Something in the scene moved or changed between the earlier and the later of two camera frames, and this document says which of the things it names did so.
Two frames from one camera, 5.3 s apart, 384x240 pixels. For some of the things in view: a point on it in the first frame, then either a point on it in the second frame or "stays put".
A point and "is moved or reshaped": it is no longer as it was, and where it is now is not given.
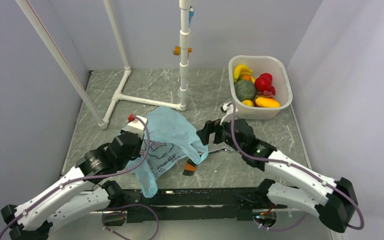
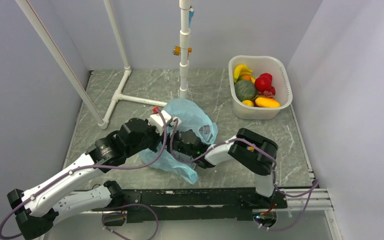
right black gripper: x=209 y=127 → x=177 y=134
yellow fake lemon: x=248 y=102 stays put
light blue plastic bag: x=169 y=137 is moved or reshaped
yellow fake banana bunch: x=242 y=69 stays put
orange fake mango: x=267 y=102 stays put
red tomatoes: x=263 y=83 stays put
